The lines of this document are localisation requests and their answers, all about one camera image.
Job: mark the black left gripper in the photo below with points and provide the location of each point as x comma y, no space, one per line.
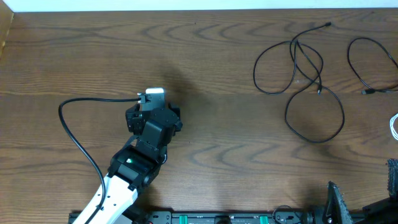
132,116

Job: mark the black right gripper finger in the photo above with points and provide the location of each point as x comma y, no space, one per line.
392,178
336,211

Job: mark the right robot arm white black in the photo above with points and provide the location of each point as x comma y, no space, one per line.
383,211

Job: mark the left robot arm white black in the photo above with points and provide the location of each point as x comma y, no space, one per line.
137,164

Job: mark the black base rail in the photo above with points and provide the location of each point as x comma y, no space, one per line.
165,217

